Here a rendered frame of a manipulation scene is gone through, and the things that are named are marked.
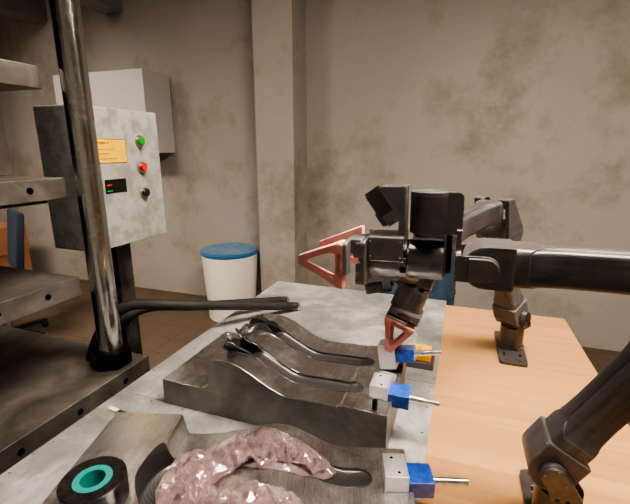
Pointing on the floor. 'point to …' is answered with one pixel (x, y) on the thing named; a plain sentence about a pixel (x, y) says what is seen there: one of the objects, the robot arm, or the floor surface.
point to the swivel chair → (18, 254)
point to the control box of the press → (122, 207)
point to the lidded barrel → (229, 273)
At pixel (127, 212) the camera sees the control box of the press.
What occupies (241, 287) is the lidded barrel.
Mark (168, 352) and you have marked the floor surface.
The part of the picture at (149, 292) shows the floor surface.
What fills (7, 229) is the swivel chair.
